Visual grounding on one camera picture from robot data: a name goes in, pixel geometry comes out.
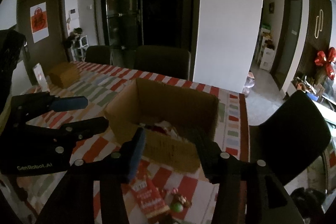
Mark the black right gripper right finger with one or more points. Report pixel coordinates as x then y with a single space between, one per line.
223 169

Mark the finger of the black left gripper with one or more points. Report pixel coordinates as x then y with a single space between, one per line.
80 130
29 106

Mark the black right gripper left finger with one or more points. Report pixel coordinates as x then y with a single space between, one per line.
120 167

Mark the red spicy snack bag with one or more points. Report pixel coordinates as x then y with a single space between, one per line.
148 197

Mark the white red snack bag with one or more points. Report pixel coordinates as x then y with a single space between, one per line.
164 128

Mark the white orange carton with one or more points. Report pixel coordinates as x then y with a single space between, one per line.
41 79

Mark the striped checkered tablecloth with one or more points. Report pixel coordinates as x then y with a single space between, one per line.
100 83

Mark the small brown cardboard box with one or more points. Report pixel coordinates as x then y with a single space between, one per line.
64 75

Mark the brown green wrapped candy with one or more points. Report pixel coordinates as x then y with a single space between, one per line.
179 202

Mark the dark wooden door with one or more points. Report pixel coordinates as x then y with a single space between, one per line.
50 51

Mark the large cardboard box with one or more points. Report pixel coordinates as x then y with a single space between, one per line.
194 115

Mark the black chair right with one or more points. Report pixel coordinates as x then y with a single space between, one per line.
291 139

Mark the black chair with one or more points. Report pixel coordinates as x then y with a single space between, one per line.
172 62
291 139
98 55

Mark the black chair far left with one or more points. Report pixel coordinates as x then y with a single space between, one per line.
98 55

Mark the red fu door poster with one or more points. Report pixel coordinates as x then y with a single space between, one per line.
39 22

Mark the black chair far middle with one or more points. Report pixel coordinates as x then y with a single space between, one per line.
172 62

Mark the red bow decoration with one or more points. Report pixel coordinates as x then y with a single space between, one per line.
325 60

